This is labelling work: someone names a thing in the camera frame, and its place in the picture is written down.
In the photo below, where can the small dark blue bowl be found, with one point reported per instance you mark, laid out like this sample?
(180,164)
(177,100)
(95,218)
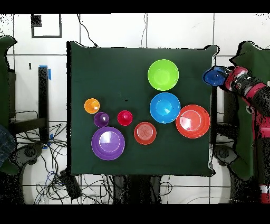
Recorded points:
(215,77)

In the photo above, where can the large orange bowl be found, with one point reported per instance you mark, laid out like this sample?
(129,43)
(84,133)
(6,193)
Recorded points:
(193,121)

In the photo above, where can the green bowl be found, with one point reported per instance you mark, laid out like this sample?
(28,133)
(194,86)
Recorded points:
(163,75)

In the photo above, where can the large light blue bowl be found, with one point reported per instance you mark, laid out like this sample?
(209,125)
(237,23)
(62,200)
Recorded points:
(165,107)

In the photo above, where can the small orange bowl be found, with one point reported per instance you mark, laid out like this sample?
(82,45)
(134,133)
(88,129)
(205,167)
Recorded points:
(145,133)

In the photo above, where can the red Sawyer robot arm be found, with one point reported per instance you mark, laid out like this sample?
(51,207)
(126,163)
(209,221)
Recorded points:
(261,109)

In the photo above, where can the black equipment stand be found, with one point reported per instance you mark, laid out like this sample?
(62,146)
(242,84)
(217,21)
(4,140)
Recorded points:
(231,118)
(43,95)

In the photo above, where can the green clothed side table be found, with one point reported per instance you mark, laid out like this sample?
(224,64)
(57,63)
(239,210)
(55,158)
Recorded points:
(244,137)
(4,84)

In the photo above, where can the red cup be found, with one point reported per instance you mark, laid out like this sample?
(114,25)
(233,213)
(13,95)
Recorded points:
(124,118)

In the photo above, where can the dark green table cloth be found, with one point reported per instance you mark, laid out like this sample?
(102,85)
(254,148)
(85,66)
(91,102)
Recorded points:
(116,74)

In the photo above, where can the purple cup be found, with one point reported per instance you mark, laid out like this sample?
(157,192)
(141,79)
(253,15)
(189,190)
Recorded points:
(101,119)

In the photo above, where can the purple bowl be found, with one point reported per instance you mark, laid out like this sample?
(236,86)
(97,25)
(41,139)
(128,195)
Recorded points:
(107,143)

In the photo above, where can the orange cup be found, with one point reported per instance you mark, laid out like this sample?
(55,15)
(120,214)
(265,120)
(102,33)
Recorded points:
(92,105)

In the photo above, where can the black power strip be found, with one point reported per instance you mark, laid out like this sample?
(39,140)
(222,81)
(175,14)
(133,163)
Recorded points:
(70,186)

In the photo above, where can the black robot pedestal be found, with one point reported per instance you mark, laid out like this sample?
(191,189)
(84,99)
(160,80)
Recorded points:
(137,188)

